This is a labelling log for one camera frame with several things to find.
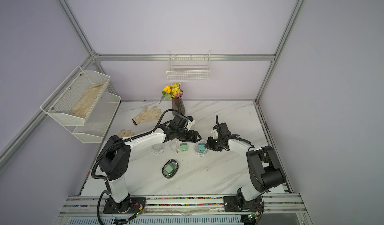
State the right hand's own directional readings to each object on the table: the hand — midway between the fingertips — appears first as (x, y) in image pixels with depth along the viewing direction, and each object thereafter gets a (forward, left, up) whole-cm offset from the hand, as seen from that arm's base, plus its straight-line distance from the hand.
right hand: (207, 147), depth 92 cm
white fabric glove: (+29, +40, -1) cm, 50 cm away
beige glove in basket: (+10, +66, +29) cm, 73 cm away
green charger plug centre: (+1, +15, -1) cm, 15 cm away
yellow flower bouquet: (+29, +21, +22) cm, 42 cm away
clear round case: (0, +7, -1) cm, 7 cm away
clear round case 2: (0, +31, 0) cm, 31 cm away
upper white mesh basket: (+11, +71, +30) cm, 78 cm away
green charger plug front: (-12, +22, 0) cm, 25 cm away
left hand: (+2, +7, +7) cm, 10 cm away
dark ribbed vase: (+27, +19, +10) cm, 35 cm away
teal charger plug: (0, +4, +1) cm, 4 cm away
